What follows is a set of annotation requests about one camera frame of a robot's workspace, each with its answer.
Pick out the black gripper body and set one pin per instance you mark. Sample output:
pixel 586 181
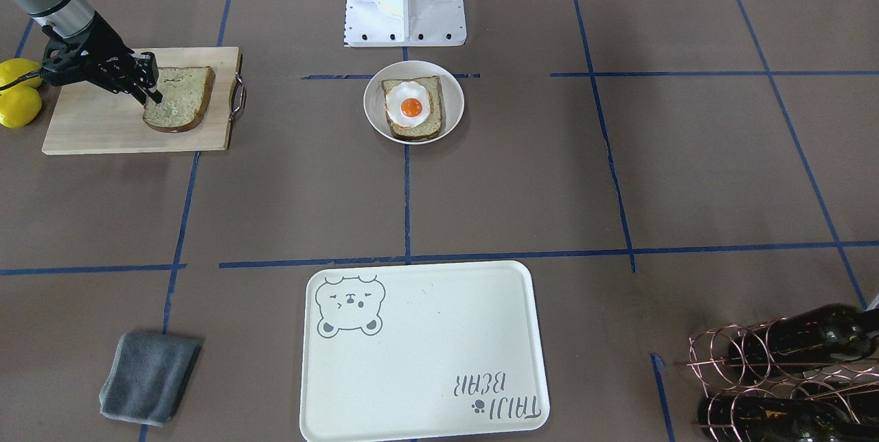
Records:
pixel 103 35

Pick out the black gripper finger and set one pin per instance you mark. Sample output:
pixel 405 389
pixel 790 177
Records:
pixel 152 93

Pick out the bread slice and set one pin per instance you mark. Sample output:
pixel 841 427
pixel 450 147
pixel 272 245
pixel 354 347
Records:
pixel 431 128
pixel 185 97

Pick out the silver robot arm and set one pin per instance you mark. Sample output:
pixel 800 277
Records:
pixel 68 17

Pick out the cream bear tray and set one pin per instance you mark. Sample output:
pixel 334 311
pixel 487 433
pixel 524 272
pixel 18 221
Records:
pixel 422 351

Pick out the wooden cutting board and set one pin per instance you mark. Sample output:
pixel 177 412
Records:
pixel 88 120

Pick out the yellow lemon upper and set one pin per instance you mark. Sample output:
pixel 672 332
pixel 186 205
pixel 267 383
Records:
pixel 20 72

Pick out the yellow lemon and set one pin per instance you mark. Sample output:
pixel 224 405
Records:
pixel 20 72
pixel 19 106

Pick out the yellow lemon lower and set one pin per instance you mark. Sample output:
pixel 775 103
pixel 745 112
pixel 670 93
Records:
pixel 19 106

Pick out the grey folded cloth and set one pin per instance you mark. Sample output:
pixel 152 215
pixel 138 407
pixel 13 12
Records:
pixel 148 378

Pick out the white round plate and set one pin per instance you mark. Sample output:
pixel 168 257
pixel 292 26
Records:
pixel 453 99

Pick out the dark wine bottle lower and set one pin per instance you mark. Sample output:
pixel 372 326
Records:
pixel 747 417

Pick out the dark wine bottle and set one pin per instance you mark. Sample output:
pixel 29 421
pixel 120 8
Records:
pixel 833 334
pixel 747 417

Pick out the dark wine bottle upper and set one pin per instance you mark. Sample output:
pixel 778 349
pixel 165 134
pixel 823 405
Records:
pixel 833 334

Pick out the copper wire bottle rack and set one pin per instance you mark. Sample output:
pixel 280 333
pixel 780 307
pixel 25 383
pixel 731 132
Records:
pixel 811 377

